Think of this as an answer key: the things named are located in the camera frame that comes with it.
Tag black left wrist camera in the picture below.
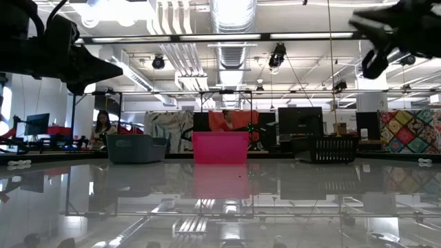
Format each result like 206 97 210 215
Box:
65 79 97 96

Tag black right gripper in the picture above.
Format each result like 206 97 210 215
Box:
348 0 441 59

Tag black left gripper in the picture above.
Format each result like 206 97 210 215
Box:
0 16 124 84

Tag black beam with light strips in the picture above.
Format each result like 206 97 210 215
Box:
74 30 366 45

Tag thin hanging cable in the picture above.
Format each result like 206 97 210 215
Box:
326 0 338 137

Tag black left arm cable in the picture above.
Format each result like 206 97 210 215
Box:
20 0 70 39

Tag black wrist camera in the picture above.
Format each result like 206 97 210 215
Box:
65 79 97 96
361 48 392 80

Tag leaf print cloth panel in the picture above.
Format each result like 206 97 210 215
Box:
143 110 194 154

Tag person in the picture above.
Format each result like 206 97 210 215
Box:
89 109 118 149
216 109 242 132

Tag black hanging ceiling spotlight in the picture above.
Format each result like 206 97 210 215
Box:
267 42 287 69
332 79 348 93
399 54 417 67
151 54 166 70

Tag large black computer monitor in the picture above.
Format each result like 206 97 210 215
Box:
277 106 325 136

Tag white ceiling pipes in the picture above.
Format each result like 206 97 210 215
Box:
147 0 211 92

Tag white glossy table mat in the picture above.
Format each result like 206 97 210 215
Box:
0 158 441 248

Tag black background rig frame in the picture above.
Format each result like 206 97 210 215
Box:
67 90 256 152

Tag brown cardboard box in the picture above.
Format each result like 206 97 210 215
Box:
332 122 348 136

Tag grey-blue plastic bin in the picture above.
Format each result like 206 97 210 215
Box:
105 133 169 164

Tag white rectangular ceiling duct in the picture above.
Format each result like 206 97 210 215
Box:
99 48 178 107

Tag orange cloth panel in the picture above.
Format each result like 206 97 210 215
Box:
207 110 260 132

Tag pink plastic bin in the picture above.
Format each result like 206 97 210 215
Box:
191 131 249 165

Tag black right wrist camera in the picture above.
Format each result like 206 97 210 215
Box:
361 48 392 80

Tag colourful patchwork quilt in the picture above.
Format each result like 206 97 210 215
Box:
377 109 441 154

